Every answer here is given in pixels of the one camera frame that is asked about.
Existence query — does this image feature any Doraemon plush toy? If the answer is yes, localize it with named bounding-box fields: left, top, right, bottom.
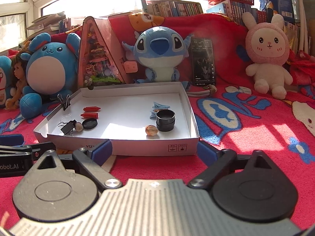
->
left=0, top=55, right=16, bottom=108

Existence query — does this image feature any black round cap small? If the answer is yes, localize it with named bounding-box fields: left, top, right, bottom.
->
left=157, top=123, right=175, bottom=132

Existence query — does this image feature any white cardboard box tray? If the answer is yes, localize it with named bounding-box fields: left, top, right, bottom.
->
left=34, top=82, right=199, bottom=156

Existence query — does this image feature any row of books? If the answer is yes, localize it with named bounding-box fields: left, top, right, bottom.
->
left=141, top=0, right=203, bottom=17

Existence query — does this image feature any small blue clip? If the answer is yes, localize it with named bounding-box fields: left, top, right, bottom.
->
left=149, top=102, right=170, bottom=119

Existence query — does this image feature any brown haired doll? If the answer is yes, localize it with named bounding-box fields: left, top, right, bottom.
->
left=5, top=50, right=31, bottom=110

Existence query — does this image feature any pink bunny plush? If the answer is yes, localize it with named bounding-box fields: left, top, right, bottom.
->
left=242, top=12, right=293, bottom=100

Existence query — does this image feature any clear plastic dome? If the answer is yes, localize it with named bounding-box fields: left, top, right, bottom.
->
left=59, top=113, right=73, bottom=125

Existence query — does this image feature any black binder clip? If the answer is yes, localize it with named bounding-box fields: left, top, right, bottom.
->
left=58, top=120, right=77, bottom=135
left=57, top=93, right=71, bottom=111

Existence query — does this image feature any red patterned blanket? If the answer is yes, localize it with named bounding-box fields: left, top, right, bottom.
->
left=1, top=14, right=314, bottom=229

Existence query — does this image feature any Stitch plush toy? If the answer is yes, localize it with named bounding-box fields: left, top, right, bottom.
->
left=122, top=26, right=192, bottom=83

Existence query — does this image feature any pink triangular diorama house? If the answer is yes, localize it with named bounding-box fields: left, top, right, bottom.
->
left=77, top=16, right=138, bottom=88

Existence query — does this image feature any black smartphone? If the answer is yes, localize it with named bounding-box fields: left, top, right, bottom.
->
left=190, top=37, right=216, bottom=86

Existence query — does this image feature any red fabric bag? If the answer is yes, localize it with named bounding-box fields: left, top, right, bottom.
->
left=284, top=50, right=314, bottom=86

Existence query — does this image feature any blue round plush toy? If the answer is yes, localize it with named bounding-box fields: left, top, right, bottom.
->
left=19, top=32, right=81, bottom=119

